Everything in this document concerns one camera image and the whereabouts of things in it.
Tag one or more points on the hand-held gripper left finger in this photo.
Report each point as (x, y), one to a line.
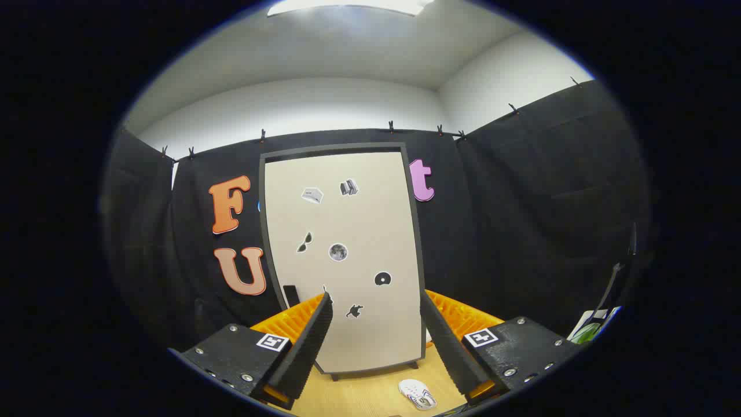
(312, 339)

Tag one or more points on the row of black cloth clips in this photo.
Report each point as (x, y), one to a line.
(391, 126)

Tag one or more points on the white and green object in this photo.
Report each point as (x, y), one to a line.
(590, 330)

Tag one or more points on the black backdrop cloth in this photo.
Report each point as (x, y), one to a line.
(521, 220)

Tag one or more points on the grey shoe cabinet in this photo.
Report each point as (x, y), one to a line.
(261, 191)

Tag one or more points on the beige shoe cabinet door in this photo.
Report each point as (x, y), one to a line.
(359, 220)

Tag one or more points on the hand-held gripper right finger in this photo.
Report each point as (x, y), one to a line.
(446, 341)

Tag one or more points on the ceiling light panel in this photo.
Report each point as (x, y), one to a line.
(347, 6)

